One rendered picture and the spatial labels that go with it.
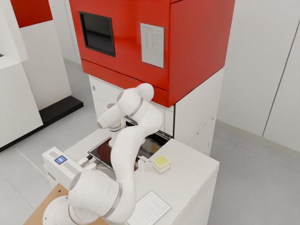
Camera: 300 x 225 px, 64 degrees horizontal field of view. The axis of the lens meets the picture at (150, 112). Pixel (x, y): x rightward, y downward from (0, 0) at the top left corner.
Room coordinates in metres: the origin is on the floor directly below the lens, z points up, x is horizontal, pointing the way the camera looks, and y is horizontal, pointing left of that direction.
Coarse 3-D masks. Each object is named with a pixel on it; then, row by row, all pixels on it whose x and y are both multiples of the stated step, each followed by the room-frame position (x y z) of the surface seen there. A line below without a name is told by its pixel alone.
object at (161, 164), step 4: (160, 156) 0.97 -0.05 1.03; (164, 156) 0.97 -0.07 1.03; (152, 160) 0.94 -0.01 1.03; (156, 160) 0.94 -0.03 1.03; (160, 160) 0.94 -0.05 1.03; (164, 160) 0.94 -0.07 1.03; (168, 160) 0.94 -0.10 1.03; (156, 164) 0.91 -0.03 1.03; (160, 164) 0.91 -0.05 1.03; (164, 164) 0.91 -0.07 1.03; (168, 164) 0.92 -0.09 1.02; (156, 168) 0.92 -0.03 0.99; (160, 168) 0.89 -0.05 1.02; (164, 168) 0.90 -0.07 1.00; (168, 168) 0.92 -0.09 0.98; (160, 172) 0.89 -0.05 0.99; (164, 172) 0.90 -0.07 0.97
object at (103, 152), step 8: (104, 144) 1.23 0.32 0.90; (144, 144) 1.22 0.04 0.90; (152, 144) 1.21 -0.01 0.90; (96, 152) 1.15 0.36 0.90; (104, 152) 1.15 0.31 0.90; (144, 152) 1.14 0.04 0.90; (152, 152) 1.14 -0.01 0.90; (104, 160) 1.08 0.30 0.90; (136, 160) 1.07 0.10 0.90; (136, 168) 1.00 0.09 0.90
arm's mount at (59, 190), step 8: (56, 192) 0.68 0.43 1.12; (64, 192) 0.69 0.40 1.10; (48, 200) 0.64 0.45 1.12; (40, 208) 0.60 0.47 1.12; (32, 216) 0.56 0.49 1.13; (40, 216) 0.57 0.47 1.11; (24, 224) 0.53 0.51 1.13; (32, 224) 0.54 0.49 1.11; (40, 224) 0.55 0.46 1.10; (88, 224) 0.61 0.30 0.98; (96, 224) 0.62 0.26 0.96; (104, 224) 0.63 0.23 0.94
